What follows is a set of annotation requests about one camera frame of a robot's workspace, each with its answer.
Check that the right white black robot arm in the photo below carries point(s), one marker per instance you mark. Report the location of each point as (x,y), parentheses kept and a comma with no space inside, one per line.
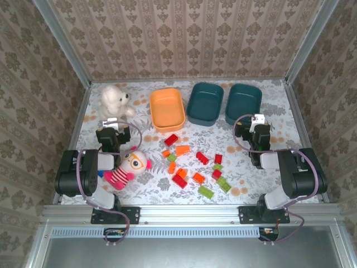
(295,178)

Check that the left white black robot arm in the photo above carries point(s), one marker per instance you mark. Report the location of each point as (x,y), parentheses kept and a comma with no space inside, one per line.
(72,173)

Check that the aluminium table side rail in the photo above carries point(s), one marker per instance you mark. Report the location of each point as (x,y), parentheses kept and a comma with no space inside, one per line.
(74,139)
(301,125)

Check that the black controller board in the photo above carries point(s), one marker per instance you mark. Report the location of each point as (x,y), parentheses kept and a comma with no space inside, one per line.
(114,233)
(269,231)

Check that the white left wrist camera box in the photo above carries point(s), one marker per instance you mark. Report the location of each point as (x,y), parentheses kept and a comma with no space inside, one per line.
(109,122)

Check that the small green lego brick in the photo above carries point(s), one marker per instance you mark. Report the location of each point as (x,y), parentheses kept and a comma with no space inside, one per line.
(217,167)
(171,157)

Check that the orange sloped lego piece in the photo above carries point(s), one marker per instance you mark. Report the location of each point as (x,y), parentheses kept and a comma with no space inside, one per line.
(182,150)

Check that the red rectangular lego brick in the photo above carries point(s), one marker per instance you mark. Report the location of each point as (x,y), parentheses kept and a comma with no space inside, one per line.
(171,139)

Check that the floral table cover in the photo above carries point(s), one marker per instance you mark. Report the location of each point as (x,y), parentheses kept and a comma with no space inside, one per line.
(156,195)

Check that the pink striped plush doll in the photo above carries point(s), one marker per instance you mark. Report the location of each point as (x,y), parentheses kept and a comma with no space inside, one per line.
(134,164)

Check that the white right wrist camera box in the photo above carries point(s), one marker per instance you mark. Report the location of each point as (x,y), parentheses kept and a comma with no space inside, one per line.
(257,120)

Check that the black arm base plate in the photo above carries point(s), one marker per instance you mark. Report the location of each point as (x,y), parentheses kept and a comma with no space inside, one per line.
(131,215)
(246,215)

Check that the dark orange studded lego brick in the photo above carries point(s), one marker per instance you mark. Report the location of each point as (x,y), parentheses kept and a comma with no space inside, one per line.
(199,177)

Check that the aluminium frame post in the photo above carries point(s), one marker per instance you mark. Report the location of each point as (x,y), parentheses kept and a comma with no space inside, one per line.
(309,42)
(66,44)

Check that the long red toothed lego brick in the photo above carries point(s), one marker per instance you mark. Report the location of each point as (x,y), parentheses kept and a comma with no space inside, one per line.
(202,158)

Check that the large red lego brick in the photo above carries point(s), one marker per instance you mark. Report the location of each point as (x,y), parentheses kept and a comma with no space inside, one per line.
(180,181)

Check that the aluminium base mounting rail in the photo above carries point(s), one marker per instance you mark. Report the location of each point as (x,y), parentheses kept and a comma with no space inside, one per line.
(189,213)

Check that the teal plastic container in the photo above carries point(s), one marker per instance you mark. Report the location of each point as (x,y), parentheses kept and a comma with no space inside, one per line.
(205,102)
(242,100)

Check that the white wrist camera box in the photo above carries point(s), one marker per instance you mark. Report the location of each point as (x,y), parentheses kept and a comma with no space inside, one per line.
(109,122)
(257,120)

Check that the small orange lego brick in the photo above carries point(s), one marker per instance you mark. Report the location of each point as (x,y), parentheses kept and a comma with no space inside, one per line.
(182,173)
(166,153)

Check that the large green lego brick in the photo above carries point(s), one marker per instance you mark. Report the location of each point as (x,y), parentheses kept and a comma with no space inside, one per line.
(206,192)
(224,184)

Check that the red square lego brick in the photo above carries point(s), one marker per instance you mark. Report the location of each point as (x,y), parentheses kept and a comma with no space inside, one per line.
(218,158)

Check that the orange plastic container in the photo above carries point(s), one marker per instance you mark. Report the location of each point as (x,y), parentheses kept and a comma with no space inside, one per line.
(167,110)

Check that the orange rectangular lego brick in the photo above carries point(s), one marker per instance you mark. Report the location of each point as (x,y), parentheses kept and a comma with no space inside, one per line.
(172,167)

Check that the white plush teddy bear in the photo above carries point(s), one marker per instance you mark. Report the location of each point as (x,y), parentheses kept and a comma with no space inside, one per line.
(113,100)

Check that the grey metal panel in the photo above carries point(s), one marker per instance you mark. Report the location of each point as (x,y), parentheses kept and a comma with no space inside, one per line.
(181,254)

